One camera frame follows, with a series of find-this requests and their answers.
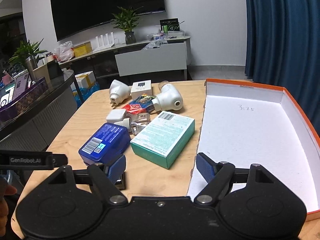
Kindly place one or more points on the small black box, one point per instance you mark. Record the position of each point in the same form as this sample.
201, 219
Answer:
55, 70

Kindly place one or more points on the orange box with white inside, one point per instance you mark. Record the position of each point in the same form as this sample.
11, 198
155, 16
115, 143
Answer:
250, 135

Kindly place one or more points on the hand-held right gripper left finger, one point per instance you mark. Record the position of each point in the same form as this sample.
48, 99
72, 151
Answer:
117, 166

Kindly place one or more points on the yellow cardboard box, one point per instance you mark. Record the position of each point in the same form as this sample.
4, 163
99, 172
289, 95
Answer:
82, 50

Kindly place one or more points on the blue plastic bag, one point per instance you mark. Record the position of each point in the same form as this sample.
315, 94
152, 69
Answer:
90, 91

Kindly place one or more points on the white charger packaging box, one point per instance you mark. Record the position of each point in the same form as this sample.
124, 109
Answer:
141, 88

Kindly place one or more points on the black and green box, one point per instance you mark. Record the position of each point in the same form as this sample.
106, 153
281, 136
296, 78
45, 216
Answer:
170, 25

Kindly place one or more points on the steel tumbler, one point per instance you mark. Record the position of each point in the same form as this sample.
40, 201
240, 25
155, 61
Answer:
31, 67

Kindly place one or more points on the white router with antennas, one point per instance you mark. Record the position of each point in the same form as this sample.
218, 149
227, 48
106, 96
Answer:
103, 47

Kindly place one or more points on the black ribbed counter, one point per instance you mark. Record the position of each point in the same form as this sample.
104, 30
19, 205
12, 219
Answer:
37, 120

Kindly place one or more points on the person's left hand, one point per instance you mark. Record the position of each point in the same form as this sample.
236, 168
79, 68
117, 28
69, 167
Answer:
11, 190

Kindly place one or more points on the pile of clear plastic bags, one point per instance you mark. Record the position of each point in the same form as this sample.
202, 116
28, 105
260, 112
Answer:
155, 45

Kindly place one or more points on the grey television console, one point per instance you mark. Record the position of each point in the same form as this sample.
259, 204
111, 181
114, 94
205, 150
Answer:
188, 55

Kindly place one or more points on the red and blue card pack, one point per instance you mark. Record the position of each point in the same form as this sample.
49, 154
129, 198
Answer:
137, 103

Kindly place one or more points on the potted plant in dark vase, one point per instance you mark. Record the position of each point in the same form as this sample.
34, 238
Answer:
130, 37

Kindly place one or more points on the white charger cube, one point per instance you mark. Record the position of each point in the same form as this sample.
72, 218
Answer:
115, 116

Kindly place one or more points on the white and red plastic bag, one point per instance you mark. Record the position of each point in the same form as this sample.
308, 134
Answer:
63, 52

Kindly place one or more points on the leafy green potted plant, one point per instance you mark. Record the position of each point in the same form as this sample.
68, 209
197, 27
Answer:
27, 50

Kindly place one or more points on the white plug-in device with bottle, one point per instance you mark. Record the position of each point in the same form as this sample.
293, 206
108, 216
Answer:
167, 97

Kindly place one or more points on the blue plastic box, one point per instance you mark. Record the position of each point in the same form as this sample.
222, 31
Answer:
105, 140

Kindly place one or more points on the white foam box yellow tape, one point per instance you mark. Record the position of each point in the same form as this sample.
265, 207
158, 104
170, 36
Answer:
86, 78

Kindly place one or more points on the white flat box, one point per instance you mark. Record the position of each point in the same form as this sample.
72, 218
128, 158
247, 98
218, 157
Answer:
175, 33

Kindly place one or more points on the dark blue curtain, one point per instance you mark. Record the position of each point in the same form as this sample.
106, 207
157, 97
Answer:
282, 30

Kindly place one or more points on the clear bottle with white cap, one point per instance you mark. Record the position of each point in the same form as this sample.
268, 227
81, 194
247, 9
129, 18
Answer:
138, 125

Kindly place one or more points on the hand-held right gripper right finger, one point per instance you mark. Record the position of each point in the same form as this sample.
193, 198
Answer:
203, 167

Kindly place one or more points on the teal cardboard box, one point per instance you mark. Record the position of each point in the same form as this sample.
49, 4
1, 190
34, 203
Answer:
162, 137

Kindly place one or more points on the black wall television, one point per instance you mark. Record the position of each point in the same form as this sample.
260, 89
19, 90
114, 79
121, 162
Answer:
100, 5

